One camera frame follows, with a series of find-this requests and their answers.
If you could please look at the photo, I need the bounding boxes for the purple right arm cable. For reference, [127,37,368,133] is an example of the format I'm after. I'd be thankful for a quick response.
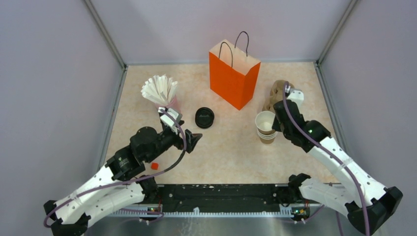
[281,81,372,236]

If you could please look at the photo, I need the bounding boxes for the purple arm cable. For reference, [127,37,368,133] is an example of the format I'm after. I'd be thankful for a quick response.
[43,109,188,229]
[281,81,372,236]

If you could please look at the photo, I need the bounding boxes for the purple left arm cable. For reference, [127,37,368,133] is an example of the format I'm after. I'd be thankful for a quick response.
[43,109,188,229]

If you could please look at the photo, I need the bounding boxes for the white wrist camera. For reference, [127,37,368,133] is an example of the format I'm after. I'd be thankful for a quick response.
[285,87,304,107]
[158,107,182,134]

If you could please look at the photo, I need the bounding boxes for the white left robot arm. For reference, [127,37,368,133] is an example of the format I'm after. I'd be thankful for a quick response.
[43,121,202,236]

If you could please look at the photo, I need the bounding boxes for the small red cube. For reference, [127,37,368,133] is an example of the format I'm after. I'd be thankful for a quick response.
[150,162,159,170]

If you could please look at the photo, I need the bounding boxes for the brown paper cup stack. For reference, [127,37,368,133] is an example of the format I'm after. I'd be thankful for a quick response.
[255,111,277,145]

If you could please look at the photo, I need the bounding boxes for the pink straw holder cup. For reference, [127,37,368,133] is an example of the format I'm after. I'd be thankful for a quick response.
[155,96,181,113]

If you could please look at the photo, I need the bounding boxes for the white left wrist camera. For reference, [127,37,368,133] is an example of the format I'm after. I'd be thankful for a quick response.
[158,107,182,134]

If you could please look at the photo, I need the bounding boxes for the black lid stack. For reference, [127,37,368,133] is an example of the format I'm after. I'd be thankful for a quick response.
[195,107,215,129]

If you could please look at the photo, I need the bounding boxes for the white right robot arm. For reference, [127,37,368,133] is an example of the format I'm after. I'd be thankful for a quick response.
[273,99,403,236]

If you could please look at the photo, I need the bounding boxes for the cardboard cup carrier stack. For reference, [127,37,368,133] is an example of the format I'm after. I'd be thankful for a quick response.
[262,80,285,113]

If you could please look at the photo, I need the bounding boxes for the orange paper bag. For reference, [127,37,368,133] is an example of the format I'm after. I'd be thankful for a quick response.
[208,31,261,110]

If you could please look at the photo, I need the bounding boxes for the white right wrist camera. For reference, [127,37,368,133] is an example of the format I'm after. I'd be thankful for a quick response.
[285,87,304,107]

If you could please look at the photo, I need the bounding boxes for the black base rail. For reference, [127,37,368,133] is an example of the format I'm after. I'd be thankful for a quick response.
[143,184,306,213]

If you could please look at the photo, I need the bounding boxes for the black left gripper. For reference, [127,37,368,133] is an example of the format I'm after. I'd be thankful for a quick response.
[145,120,203,163]

